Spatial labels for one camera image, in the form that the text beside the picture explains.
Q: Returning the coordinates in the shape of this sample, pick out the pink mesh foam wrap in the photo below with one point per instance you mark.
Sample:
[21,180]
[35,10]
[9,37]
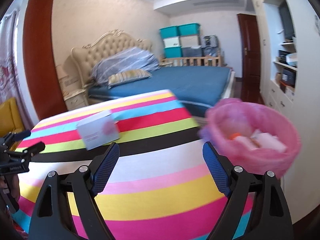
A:
[259,140]

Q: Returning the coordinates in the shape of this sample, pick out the cream bedside table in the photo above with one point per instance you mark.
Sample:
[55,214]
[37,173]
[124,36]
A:
[76,99]

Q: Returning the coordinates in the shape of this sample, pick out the wooden crib rail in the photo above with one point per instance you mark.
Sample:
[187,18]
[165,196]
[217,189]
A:
[192,61]

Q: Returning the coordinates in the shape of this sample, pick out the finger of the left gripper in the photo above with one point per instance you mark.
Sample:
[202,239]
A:
[33,150]
[13,137]

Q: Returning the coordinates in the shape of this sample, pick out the pink floral curtain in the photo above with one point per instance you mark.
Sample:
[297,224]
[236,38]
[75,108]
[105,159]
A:
[10,83]

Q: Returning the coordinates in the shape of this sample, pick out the teal storage bin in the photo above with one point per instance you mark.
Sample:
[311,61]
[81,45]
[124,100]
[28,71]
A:
[168,32]
[172,52]
[189,29]

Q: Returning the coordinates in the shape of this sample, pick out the white wardrobe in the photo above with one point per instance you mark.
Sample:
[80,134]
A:
[300,103]

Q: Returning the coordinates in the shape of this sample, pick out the black television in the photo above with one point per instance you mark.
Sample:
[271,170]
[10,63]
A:
[286,20]

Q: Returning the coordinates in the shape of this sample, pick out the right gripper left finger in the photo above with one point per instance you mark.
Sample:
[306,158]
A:
[52,218]

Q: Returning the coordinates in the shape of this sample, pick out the black safe box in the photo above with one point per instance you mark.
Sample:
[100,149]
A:
[289,77]

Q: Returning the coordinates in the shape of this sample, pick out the grey storage bin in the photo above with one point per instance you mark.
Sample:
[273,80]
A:
[194,51]

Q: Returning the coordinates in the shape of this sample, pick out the striped colourful table cloth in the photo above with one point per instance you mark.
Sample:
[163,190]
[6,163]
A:
[160,187]

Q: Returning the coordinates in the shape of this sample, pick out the teal storage bin lower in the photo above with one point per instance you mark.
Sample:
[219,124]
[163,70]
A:
[172,52]

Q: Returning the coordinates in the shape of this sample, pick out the teal storage bin left top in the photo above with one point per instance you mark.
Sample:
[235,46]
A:
[168,32]

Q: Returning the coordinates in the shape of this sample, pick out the dark wooden door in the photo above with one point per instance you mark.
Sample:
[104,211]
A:
[251,58]

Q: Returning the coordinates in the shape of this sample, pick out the yellow chair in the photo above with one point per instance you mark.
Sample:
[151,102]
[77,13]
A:
[10,119]

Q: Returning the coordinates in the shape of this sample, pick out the white pink carton box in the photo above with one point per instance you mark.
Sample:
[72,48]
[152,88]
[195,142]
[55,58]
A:
[98,129]

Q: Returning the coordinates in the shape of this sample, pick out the checkered bag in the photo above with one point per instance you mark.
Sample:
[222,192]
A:
[209,41]

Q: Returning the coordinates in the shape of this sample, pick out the beige tufted headboard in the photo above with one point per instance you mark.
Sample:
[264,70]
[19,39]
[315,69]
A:
[111,43]

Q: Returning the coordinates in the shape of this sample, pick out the striped small pillow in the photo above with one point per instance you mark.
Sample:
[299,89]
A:
[128,76]

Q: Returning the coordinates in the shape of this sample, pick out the brown wooden panel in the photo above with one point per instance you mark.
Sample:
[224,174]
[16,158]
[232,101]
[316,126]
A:
[38,57]

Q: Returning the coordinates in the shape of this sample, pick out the teal storage bin right top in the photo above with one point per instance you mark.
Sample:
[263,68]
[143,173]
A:
[189,29]

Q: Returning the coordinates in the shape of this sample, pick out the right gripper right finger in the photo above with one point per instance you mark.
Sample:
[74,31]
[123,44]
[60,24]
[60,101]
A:
[256,207]

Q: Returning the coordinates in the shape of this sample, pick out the bed with blue sheet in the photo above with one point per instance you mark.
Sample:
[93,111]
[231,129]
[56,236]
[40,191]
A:
[198,88]

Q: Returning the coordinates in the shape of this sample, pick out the beige storage bin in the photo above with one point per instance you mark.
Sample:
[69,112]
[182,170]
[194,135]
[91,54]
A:
[190,41]

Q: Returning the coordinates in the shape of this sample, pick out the white storage bin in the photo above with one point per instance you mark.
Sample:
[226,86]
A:
[171,42]

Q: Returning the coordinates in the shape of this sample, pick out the pink trash bag bin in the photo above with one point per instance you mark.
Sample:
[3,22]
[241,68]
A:
[230,116]

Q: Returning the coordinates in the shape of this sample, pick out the grey patterned pillow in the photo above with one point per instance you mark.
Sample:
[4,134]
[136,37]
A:
[129,59]

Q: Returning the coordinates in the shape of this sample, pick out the left hand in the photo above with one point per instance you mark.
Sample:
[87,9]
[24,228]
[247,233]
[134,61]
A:
[13,183]

